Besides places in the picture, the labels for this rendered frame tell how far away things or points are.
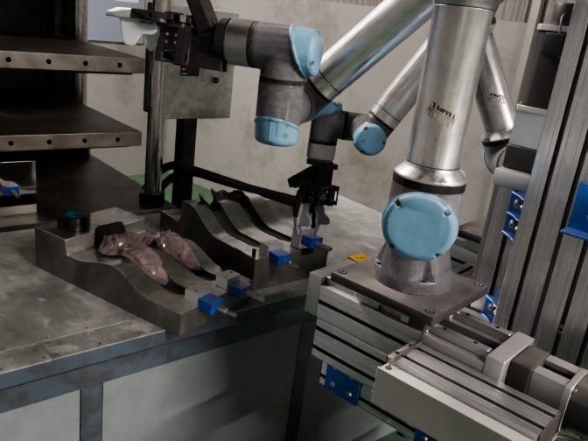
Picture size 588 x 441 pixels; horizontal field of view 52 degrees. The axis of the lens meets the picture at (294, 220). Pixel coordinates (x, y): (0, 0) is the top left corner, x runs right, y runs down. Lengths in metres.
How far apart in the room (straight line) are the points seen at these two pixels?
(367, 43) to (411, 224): 0.33
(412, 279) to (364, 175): 3.01
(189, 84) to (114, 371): 1.23
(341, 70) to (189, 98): 1.31
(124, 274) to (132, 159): 4.04
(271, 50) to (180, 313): 0.62
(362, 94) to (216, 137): 1.50
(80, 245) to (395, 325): 0.82
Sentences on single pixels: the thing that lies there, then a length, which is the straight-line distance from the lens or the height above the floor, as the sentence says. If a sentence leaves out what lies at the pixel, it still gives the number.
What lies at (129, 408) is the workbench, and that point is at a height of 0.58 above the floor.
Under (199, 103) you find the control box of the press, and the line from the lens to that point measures 2.37.
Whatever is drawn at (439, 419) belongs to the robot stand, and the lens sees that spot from 1.03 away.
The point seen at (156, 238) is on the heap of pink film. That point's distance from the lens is 1.60.
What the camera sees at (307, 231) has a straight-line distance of 1.65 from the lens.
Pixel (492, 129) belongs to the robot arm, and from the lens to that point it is 1.65.
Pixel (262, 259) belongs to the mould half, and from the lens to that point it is 1.56.
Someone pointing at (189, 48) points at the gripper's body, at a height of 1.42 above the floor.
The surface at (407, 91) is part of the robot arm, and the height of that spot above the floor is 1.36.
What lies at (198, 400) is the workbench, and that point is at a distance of 1.63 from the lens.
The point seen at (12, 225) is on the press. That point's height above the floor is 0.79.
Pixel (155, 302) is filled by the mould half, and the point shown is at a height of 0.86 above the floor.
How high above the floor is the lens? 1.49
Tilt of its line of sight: 19 degrees down
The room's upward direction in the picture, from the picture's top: 7 degrees clockwise
